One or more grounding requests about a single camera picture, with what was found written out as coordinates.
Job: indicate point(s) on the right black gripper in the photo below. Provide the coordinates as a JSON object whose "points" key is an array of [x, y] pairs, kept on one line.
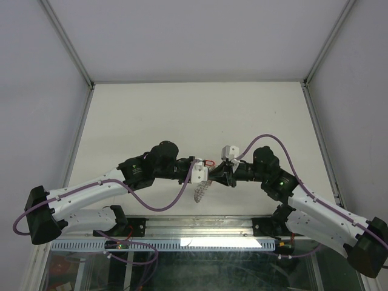
{"points": [[224, 174]]}

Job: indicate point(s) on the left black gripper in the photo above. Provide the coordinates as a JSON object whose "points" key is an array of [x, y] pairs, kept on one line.
{"points": [[188, 161]]}

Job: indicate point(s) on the silver key red tag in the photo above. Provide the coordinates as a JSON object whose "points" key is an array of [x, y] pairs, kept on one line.
{"points": [[209, 163]]}

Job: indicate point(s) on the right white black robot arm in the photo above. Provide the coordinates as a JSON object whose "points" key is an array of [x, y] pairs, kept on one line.
{"points": [[362, 241]]}

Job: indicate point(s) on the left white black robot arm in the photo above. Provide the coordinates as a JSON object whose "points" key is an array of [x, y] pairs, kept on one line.
{"points": [[49, 213]]}

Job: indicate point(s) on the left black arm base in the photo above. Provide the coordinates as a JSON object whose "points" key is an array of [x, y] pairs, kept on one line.
{"points": [[126, 226]]}

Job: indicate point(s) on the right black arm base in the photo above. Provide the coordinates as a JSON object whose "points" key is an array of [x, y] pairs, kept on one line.
{"points": [[267, 226]]}

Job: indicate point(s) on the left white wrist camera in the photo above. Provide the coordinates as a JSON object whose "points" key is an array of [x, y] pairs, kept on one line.
{"points": [[199, 172]]}

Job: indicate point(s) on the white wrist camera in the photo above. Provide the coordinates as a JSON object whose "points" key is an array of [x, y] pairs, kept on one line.
{"points": [[230, 154], [199, 172]]}

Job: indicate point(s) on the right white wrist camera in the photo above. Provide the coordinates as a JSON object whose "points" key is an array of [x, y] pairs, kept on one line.
{"points": [[230, 154]]}

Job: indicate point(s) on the aluminium mounting rail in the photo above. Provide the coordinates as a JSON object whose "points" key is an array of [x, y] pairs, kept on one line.
{"points": [[212, 225]]}

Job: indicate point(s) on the white slotted cable duct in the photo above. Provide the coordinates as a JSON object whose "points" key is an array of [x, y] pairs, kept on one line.
{"points": [[216, 244]]}

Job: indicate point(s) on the right aluminium frame post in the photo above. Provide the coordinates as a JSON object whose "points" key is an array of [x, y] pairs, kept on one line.
{"points": [[329, 41]]}

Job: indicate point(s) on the aluminium frame post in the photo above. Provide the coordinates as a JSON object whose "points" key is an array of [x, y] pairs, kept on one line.
{"points": [[50, 13], [329, 41]]}

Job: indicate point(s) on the left aluminium frame post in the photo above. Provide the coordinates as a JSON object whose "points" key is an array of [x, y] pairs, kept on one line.
{"points": [[50, 13]]}

